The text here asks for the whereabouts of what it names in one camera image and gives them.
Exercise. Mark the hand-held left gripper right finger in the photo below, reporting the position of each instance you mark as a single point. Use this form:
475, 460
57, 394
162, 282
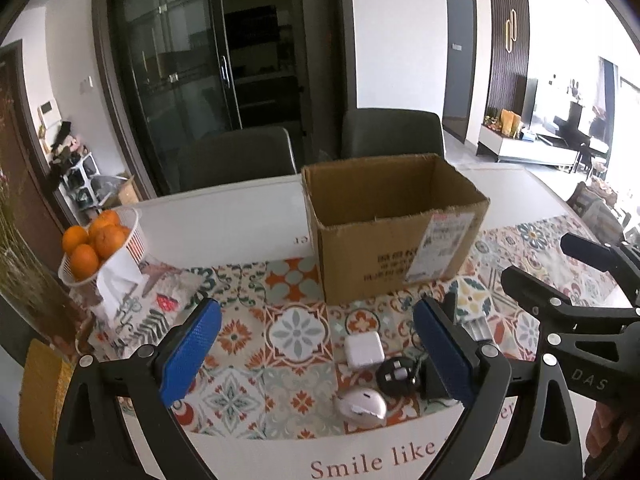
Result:
445, 355

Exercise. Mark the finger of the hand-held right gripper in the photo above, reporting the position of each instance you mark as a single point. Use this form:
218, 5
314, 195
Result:
550, 305
600, 250

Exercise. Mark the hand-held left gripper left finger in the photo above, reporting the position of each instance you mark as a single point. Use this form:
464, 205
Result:
190, 355

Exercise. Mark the silver rectangular object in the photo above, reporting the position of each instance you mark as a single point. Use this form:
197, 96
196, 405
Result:
477, 331

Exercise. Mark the black round gadget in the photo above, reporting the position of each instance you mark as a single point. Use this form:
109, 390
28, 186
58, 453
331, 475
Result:
396, 377

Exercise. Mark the white square charger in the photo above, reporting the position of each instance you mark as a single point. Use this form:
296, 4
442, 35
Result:
363, 349

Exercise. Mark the white oval gadget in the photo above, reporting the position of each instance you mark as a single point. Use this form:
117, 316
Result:
361, 406

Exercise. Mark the person's right hand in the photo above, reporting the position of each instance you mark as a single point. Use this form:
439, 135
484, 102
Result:
607, 427

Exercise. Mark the dark side chair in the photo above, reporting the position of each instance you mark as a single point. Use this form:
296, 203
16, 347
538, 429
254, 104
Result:
597, 210

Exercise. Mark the patterned tissue box cover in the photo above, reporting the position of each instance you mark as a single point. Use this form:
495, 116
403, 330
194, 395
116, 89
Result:
165, 300

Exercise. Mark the white tissue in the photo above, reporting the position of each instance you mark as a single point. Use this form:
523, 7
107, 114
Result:
117, 282

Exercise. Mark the white plastic basket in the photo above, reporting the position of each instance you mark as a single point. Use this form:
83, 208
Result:
131, 245

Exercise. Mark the white low console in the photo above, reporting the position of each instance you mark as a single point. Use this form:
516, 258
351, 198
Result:
520, 147

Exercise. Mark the orange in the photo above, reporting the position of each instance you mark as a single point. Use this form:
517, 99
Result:
106, 220
84, 261
75, 238
125, 231
107, 242

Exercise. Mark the yellow woven cushion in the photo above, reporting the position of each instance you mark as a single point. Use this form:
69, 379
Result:
42, 400

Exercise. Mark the yellow bags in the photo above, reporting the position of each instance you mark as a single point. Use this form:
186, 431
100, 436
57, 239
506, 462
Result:
511, 122

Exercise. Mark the flat television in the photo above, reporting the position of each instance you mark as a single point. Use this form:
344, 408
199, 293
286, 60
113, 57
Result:
530, 100

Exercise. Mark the small cardboard box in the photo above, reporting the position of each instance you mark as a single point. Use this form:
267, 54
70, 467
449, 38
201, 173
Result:
129, 192

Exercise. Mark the clear plastic bag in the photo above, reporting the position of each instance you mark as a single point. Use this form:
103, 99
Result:
107, 187

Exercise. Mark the dark grey dining chair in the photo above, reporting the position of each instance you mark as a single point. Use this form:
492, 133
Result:
392, 132
235, 160

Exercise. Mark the white shoe rack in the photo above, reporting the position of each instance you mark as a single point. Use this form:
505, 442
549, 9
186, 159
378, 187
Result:
80, 185

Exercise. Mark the dried plant stems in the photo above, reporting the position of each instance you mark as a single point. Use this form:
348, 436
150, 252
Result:
20, 245

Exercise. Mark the grey interior door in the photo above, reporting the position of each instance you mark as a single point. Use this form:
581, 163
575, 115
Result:
460, 65

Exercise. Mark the pile of small belongings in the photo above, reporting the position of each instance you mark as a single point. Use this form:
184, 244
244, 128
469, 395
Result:
67, 145

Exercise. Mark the brown wooden door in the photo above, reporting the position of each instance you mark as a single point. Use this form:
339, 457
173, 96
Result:
25, 160

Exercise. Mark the black framed glass door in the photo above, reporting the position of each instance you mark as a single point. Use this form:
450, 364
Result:
175, 85

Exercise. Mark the white intercom panel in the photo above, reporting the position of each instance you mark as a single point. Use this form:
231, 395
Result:
48, 116

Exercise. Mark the dark slatted wall panel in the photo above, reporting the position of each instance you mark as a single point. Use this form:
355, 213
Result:
520, 75

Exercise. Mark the gold wall ornament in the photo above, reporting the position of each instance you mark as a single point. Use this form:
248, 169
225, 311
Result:
510, 30

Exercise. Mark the white light switch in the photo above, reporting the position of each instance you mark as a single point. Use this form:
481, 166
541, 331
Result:
86, 84

